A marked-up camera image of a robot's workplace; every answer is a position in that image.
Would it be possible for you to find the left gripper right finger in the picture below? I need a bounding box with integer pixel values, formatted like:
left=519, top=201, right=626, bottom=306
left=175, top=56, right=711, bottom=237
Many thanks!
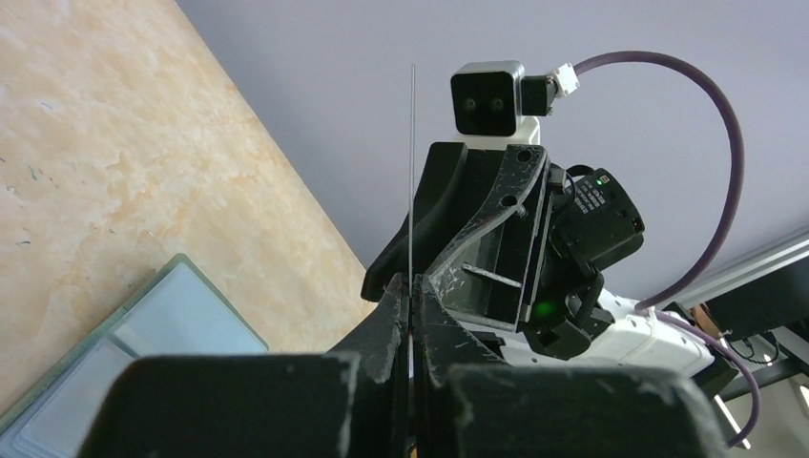
left=413, top=279, right=727, bottom=457

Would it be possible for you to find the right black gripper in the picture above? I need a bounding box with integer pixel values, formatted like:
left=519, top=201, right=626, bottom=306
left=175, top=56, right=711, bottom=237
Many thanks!
left=361, top=142, right=645, bottom=361

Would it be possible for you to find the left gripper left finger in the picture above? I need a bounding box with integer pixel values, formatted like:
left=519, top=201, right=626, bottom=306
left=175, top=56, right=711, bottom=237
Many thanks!
left=79, top=274, right=409, bottom=457

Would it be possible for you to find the sage green card holder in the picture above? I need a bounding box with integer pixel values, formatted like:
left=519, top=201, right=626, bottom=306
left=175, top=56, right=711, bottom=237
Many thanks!
left=1, top=254, right=269, bottom=457

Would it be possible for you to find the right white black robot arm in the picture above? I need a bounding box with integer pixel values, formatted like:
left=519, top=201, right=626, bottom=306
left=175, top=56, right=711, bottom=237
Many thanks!
left=362, top=142, right=736, bottom=393

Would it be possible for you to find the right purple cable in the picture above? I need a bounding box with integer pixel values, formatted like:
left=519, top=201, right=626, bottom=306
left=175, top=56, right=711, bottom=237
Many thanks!
left=572, top=50, right=762, bottom=450

